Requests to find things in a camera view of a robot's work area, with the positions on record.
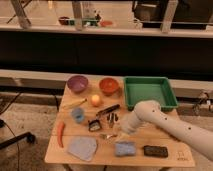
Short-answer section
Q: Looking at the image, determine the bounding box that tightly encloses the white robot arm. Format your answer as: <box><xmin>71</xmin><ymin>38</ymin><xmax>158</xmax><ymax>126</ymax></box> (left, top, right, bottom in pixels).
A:
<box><xmin>120</xmin><ymin>100</ymin><xmax>213</xmax><ymax>161</ymax></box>

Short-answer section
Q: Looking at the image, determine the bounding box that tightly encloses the blue sponge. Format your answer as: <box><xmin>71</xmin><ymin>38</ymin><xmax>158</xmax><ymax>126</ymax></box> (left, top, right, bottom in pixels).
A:
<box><xmin>115</xmin><ymin>141</ymin><xmax>136</xmax><ymax>157</ymax></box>

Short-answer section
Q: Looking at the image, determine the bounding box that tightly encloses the metal tin can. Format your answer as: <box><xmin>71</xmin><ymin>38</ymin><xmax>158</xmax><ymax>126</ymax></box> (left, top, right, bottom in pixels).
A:
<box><xmin>107</xmin><ymin>113</ymin><xmax>119</xmax><ymax>128</ymax></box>

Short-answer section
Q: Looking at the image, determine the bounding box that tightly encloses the black rectangular block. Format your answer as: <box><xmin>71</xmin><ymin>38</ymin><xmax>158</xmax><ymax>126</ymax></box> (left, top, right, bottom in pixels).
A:
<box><xmin>143</xmin><ymin>145</ymin><xmax>168</xmax><ymax>158</ymax></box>

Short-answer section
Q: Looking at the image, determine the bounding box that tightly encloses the wooden table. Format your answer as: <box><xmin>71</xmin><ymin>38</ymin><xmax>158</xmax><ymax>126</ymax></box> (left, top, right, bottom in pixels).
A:
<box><xmin>45</xmin><ymin>79</ymin><xmax>195</xmax><ymax>168</ymax></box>

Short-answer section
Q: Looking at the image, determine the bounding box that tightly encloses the blue cloth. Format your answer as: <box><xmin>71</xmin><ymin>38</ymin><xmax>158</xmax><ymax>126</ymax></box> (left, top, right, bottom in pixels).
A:
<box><xmin>67</xmin><ymin>136</ymin><xmax>98</xmax><ymax>162</ymax></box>

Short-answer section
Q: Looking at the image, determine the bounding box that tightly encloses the orange round fruit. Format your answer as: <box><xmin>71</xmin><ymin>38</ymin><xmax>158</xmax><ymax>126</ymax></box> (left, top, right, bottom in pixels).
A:
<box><xmin>91</xmin><ymin>95</ymin><xmax>101</xmax><ymax>107</ymax></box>

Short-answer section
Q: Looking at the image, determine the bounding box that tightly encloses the blue cup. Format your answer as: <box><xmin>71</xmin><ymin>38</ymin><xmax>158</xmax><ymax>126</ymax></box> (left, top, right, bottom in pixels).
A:
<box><xmin>71</xmin><ymin>107</ymin><xmax>85</xmax><ymax>123</ymax></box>

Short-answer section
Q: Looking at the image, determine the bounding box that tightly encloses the green plastic tray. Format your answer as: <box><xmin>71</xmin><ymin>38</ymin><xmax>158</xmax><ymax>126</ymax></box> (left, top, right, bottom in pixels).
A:
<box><xmin>123</xmin><ymin>76</ymin><xmax>178</xmax><ymax>112</ymax></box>

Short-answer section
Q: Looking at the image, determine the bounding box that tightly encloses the orange bowl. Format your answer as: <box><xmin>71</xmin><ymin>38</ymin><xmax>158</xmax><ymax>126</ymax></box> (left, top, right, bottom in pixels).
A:
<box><xmin>99</xmin><ymin>77</ymin><xmax>119</xmax><ymax>96</ymax></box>

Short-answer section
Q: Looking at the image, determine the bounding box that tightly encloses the yellow banana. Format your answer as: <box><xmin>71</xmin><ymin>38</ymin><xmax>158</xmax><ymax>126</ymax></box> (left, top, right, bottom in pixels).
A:
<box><xmin>62</xmin><ymin>98</ymin><xmax>87</xmax><ymax>108</ymax></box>

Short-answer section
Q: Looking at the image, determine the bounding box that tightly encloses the orange carrot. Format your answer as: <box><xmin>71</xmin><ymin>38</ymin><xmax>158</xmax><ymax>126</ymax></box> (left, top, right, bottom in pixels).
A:
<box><xmin>57</xmin><ymin>122</ymin><xmax>65</xmax><ymax>148</ymax></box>

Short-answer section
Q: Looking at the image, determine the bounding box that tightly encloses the purple bowl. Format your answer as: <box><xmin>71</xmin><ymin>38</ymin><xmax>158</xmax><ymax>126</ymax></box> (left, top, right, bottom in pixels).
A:
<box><xmin>67</xmin><ymin>75</ymin><xmax>88</xmax><ymax>93</ymax></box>

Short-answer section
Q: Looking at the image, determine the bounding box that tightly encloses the office chair base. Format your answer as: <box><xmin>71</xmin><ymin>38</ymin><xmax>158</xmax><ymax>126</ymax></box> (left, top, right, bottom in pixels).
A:
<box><xmin>0</xmin><ymin>119</ymin><xmax>36</xmax><ymax>151</ymax></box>

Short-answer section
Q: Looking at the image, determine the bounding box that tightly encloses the orange plate on shelf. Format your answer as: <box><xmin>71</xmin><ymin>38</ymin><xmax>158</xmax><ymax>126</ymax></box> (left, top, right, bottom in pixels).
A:
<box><xmin>100</xmin><ymin>20</ymin><xmax>113</xmax><ymax>27</ymax></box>

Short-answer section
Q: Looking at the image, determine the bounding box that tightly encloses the green toy on shelf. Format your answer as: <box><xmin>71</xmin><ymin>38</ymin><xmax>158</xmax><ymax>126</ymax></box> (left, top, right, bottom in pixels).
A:
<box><xmin>83</xmin><ymin>18</ymin><xmax>99</xmax><ymax>27</ymax></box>

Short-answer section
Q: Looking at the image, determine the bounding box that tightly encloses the red bowl on shelf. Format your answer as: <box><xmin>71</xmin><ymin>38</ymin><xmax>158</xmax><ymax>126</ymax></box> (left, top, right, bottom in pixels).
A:
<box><xmin>58</xmin><ymin>16</ymin><xmax>69</xmax><ymax>25</ymax></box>

